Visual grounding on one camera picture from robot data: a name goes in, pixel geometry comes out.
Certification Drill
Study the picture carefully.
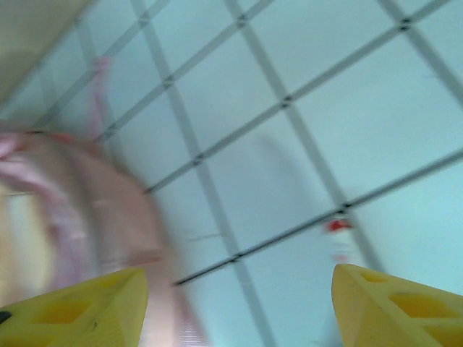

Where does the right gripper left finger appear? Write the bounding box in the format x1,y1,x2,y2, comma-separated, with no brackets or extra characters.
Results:
0,266,150,347

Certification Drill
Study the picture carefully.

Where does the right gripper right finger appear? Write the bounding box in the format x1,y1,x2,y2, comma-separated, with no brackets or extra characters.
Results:
331,262,463,347

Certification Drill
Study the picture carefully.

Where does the white pen with red cap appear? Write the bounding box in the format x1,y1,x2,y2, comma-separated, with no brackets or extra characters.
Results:
323,218,354,265

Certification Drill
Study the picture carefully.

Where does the pink student backpack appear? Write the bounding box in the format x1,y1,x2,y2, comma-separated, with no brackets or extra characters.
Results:
0,56,207,347

